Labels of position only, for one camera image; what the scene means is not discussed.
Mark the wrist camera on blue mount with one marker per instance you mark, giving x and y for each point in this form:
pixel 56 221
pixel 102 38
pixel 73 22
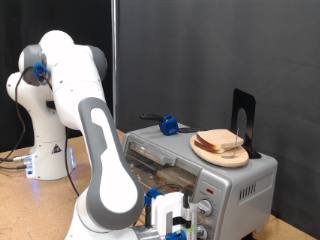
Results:
pixel 176 236

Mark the round wooden board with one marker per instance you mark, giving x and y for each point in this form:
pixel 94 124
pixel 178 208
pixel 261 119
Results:
pixel 230 160

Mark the black metal bookend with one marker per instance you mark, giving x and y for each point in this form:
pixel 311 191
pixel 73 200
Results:
pixel 249 120

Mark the black spatula with blue block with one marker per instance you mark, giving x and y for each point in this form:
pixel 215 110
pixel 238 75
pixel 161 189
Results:
pixel 169 126

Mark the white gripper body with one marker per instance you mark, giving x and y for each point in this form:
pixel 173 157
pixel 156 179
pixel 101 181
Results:
pixel 160 213

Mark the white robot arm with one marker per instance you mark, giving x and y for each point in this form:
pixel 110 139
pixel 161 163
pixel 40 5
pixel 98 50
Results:
pixel 110 186

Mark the silver oven knob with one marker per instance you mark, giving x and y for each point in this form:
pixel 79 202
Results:
pixel 206 207
pixel 203 232

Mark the vertical metal pole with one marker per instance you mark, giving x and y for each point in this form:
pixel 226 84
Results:
pixel 114 50

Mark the silver toaster oven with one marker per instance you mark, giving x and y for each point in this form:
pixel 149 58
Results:
pixel 246 206

